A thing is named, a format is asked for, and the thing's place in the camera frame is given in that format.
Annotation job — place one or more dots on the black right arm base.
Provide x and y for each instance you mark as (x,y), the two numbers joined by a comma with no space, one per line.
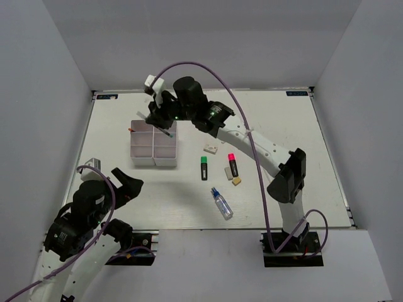
(292,255)

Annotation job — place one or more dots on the left blue corner label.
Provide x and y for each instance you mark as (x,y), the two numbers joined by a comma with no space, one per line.
(106,96)

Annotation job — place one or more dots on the green highlighter marker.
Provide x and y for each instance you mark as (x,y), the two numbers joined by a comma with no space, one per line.
(204,168)

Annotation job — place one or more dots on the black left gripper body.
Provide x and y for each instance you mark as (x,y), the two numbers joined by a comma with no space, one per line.
(102,212)

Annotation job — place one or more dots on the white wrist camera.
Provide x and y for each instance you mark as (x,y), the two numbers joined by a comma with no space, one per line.
(87,174)
(154,87)

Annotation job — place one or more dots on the tan eraser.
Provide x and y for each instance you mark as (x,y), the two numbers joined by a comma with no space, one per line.
(236,181)

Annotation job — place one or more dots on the right blue corner label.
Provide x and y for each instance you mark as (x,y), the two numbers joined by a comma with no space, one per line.
(297,93)

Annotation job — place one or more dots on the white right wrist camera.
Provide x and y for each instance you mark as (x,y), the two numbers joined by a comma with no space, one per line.
(154,87)

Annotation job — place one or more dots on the pink highlighter marker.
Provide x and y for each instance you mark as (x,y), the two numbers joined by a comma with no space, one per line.
(233,165)

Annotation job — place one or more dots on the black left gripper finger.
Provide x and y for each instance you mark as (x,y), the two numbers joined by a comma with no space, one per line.
(130,189)
(120,176)

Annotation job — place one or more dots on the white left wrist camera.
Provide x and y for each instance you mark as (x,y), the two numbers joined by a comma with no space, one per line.
(87,174)

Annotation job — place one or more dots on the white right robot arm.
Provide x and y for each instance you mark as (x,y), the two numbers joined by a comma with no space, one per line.
(286,167)

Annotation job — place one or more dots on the grey eraser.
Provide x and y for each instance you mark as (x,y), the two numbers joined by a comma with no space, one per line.
(228,173)

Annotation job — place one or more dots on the white staples box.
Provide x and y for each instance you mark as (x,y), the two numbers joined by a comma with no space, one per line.
(210,148)

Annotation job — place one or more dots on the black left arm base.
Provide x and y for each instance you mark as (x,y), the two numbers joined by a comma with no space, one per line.
(137,248)

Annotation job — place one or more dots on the white right organizer tray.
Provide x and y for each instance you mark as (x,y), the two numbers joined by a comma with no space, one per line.
(165,149)

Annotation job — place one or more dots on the green gel pen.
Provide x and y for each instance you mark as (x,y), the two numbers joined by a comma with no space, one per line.
(143,117)

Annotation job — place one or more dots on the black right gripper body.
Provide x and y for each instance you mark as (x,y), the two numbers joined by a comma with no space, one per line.
(170,111)

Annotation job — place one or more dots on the blue corner label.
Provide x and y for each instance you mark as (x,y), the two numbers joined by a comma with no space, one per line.
(297,93)
(106,96)

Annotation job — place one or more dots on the blue spray bottle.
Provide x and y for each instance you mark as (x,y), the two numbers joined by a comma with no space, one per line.
(222,204)

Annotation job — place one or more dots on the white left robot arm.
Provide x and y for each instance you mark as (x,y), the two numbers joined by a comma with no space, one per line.
(84,236)

